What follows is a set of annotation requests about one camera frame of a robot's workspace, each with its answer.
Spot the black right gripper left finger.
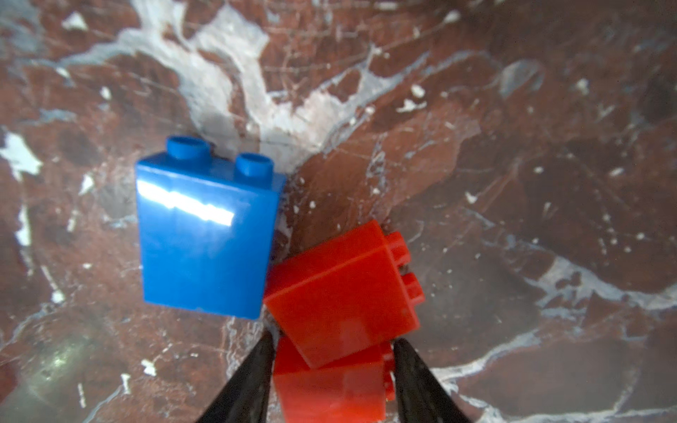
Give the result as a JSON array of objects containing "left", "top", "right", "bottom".
[{"left": 197, "top": 330, "right": 275, "bottom": 423}]

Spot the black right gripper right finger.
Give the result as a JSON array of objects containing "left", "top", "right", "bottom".
[{"left": 393, "top": 338, "right": 471, "bottom": 423}]

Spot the blue lego brick right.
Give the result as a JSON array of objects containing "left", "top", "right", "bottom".
[{"left": 135, "top": 136, "right": 287, "bottom": 320}]

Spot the red lego brick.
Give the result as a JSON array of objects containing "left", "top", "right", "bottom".
[{"left": 264, "top": 220, "right": 425, "bottom": 422}]

